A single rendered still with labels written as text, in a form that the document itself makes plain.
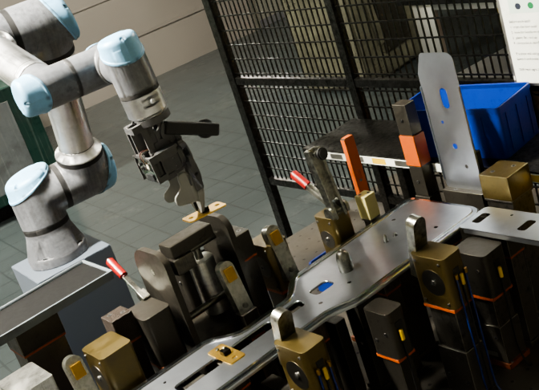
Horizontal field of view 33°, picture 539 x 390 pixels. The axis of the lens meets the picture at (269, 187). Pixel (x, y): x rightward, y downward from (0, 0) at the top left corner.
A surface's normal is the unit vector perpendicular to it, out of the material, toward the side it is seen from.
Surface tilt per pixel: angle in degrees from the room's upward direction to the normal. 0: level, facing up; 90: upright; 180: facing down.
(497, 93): 90
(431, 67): 90
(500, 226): 0
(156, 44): 90
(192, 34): 90
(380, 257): 0
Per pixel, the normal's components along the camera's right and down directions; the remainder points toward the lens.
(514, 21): -0.73, 0.44
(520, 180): 0.61, 0.10
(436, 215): -0.30, -0.89
